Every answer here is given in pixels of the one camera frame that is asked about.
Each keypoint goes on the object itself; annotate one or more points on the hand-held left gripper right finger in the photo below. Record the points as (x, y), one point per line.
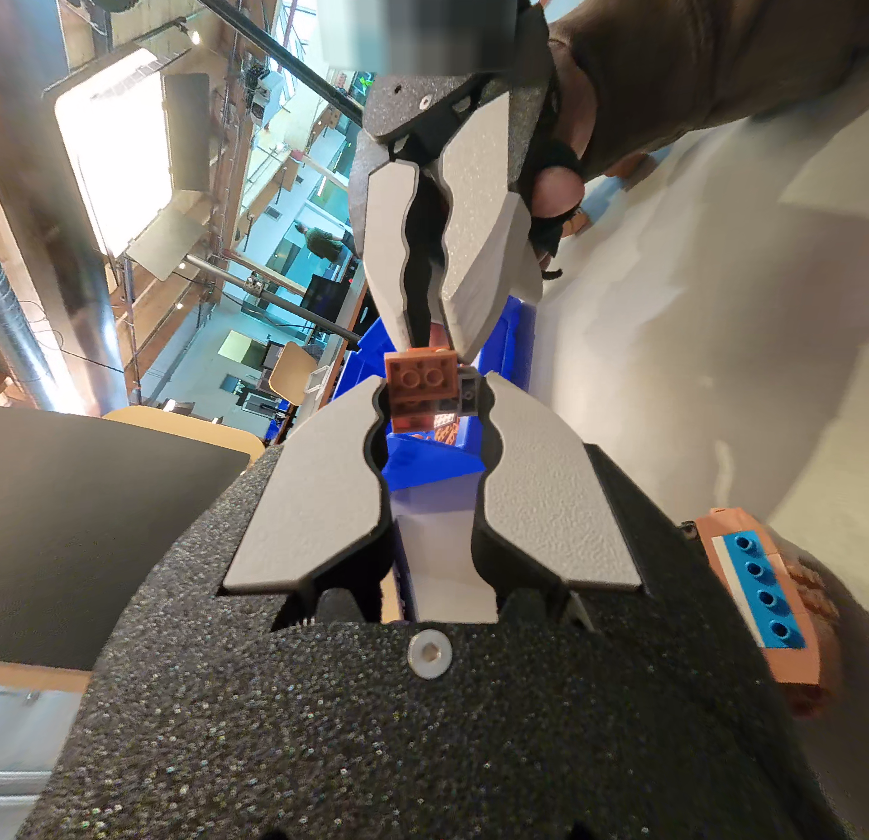
(557, 514)

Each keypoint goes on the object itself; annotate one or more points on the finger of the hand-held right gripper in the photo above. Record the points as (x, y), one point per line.
(475, 216)
(391, 230)

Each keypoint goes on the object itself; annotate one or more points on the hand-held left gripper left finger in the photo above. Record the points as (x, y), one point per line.
(306, 514)

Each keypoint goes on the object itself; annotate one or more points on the blue plastic bin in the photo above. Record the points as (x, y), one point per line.
(435, 460)

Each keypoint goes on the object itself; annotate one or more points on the brown toy brick assembly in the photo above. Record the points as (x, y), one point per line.
(424, 383)

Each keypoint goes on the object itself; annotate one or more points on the person's right forearm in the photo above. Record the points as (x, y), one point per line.
(720, 53)

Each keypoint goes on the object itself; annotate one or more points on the black monitor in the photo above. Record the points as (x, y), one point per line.
(326, 295)

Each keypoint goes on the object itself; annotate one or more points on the black pole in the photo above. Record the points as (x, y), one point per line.
(272, 46)

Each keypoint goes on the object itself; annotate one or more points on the black chair with wooden rim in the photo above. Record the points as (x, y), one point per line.
(95, 528)

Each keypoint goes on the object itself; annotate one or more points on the grey light reflector panel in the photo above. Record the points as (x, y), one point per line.
(183, 189)

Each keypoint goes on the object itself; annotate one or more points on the colourful toy brick model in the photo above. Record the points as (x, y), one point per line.
(767, 596)

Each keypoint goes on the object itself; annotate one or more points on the ceiling light panel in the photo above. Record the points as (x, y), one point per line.
(116, 148)

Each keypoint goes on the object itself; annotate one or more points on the silver ventilation duct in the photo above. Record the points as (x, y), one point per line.
(21, 338)

